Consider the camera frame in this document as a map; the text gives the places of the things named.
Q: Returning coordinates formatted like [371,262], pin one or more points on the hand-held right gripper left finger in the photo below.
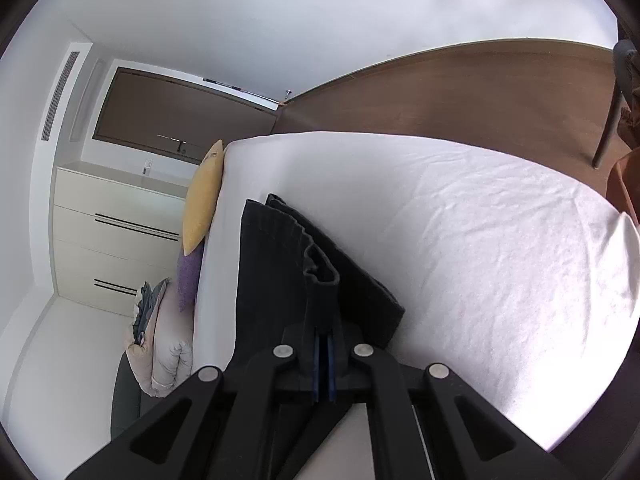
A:
[316,367]

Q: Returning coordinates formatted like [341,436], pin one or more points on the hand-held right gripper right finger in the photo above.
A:
[331,367]

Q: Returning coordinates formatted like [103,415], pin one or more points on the white wall panel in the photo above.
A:
[146,166]

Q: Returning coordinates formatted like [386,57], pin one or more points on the bed with white sheet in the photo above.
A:
[450,240]

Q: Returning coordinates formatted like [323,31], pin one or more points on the folded beige duvet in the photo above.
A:
[162,345]

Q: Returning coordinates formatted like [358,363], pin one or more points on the purple pillow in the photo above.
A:
[189,275]

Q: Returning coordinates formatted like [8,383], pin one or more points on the yellow pillow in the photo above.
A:
[201,200]

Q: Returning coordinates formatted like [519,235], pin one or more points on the black pants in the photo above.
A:
[272,260]

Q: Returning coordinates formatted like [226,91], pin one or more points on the brown door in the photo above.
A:
[170,110]

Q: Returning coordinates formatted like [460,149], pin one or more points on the dark grey headboard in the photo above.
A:
[125,400]

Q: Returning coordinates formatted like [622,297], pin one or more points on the grey chair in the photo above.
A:
[620,85]

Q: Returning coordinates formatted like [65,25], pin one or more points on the white air vent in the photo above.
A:
[60,95]

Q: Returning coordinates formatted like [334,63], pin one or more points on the cream wardrobe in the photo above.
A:
[105,220]

